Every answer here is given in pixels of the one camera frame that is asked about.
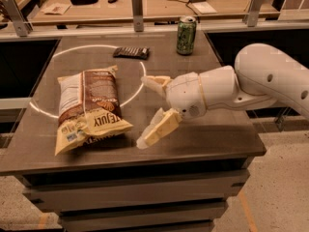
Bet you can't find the left metal bracket post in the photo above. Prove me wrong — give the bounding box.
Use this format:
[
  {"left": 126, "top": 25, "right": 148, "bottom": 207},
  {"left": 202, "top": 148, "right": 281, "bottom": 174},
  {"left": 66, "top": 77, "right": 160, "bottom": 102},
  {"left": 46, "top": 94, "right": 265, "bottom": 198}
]
[{"left": 1, "top": 0, "right": 33, "bottom": 37}]

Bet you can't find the brown chip bag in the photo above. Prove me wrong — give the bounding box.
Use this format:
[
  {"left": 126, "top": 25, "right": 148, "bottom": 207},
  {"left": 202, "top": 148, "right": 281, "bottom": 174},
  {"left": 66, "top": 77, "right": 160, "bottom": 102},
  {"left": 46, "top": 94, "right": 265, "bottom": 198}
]
[{"left": 55, "top": 66, "right": 132, "bottom": 155}]

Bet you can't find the small black device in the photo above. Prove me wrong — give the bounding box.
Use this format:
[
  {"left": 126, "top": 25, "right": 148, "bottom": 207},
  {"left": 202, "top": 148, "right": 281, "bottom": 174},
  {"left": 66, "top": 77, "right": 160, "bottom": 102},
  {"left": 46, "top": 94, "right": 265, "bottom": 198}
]
[{"left": 108, "top": 0, "right": 118, "bottom": 4}]

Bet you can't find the black object on desk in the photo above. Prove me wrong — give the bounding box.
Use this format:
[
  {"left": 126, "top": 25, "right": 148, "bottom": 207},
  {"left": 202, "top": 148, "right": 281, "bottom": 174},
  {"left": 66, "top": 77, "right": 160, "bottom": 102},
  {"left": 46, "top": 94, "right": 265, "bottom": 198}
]
[{"left": 70, "top": 0, "right": 98, "bottom": 6}]

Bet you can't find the white paper on desk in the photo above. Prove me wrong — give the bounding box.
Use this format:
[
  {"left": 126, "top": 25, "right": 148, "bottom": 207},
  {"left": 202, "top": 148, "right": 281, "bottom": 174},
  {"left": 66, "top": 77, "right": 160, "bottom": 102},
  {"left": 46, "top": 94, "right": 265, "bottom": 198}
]
[{"left": 192, "top": 2, "right": 216, "bottom": 15}]

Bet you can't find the green soda can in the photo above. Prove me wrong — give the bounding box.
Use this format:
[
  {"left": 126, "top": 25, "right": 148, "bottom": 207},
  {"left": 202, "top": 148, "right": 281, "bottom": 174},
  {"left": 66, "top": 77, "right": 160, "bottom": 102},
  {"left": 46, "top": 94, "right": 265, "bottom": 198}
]
[{"left": 177, "top": 15, "right": 197, "bottom": 55}]

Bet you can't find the tan paper packet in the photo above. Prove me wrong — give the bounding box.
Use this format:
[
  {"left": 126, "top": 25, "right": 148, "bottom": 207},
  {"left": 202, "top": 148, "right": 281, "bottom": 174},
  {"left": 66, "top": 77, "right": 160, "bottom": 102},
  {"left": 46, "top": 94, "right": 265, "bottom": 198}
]
[{"left": 42, "top": 3, "right": 70, "bottom": 15}]

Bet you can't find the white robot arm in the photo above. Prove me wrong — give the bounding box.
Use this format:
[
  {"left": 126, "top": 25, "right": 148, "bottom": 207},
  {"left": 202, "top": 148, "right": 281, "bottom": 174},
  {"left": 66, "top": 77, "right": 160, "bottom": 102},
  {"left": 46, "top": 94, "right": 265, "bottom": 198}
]
[{"left": 137, "top": 43, "right": 309, "bottom": 149}]

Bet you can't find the right metal bracket post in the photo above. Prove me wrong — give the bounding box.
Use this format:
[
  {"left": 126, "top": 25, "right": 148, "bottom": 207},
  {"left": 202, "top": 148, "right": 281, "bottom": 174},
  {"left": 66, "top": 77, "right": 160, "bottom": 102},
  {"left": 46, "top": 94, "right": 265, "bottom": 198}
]
[{"left": 243, "top": 0, "right": 264, "bottom": 27}]

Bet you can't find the metal bracket post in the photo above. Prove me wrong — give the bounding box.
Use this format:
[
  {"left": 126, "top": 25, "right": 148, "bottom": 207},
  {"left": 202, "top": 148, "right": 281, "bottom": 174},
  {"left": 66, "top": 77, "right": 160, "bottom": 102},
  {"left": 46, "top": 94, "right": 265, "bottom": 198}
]
[
  {"left": 243, "top": 0, "right": 264, "bottom": 27},
  {"left": 1, "top": 0, "right": 33, "bottom": 37},
  {"left": 131, "top": 0, "right": 144, "bottom": 32}
]

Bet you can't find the middle metal bracket post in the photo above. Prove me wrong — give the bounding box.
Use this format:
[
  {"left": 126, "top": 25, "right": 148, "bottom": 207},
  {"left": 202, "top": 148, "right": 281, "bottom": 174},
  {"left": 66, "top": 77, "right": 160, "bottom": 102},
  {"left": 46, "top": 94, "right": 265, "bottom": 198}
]
[{"left": 131, "top": 0, "right": 144, "bottom": 32}]

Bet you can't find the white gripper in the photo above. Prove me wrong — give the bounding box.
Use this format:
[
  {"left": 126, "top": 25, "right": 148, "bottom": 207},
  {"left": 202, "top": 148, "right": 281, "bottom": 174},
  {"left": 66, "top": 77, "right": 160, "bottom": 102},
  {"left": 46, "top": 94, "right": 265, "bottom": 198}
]
[{"left": 136, "top": 72, "right": 206, "bottom": 149}]

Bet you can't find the dark rxbar chocolate bar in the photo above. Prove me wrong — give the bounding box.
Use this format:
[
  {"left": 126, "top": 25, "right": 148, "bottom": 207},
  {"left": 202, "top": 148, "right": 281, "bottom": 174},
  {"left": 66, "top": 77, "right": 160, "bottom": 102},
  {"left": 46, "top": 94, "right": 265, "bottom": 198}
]
[{"left": 113, "top": 46, "right": 150, "bottom": 60}]

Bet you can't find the grey drawer cabinet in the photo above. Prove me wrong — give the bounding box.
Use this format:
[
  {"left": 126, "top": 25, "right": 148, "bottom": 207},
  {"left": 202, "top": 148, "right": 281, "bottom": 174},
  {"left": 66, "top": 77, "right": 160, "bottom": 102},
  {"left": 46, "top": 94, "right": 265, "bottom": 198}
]
[{"left": 24, "top": 159, "right": 249, "bottom": 232}]

